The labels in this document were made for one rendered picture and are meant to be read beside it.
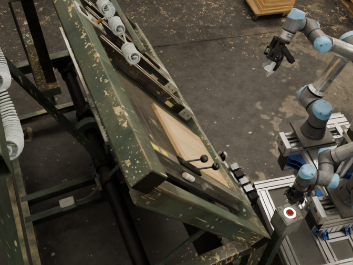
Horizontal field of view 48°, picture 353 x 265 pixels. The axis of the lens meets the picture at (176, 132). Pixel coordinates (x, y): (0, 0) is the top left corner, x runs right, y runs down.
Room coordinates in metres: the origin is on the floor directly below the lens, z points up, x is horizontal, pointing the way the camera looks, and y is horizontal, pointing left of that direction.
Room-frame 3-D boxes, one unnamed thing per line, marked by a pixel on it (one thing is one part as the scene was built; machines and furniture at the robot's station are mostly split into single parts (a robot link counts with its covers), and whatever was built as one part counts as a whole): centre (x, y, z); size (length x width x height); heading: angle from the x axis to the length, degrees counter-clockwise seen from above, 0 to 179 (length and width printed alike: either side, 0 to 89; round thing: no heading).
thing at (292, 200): (1.11, -0.64, 1.17); 0.09 x 0.08 x 0.12; 115
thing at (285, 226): (1.12, -0.67, 0.84); 0.12 x 0.12 x 0.18; 25
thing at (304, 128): (1.65, -0.88, 1.09); 0.15 x 0.15 x 0.10
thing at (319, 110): (1.66, -0.88, 1.20); 0.13 x 0.12 x 0.14; 17
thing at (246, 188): (1.49, -0.42, 0.69); 0.50 x 0.14 x 0.24; 25
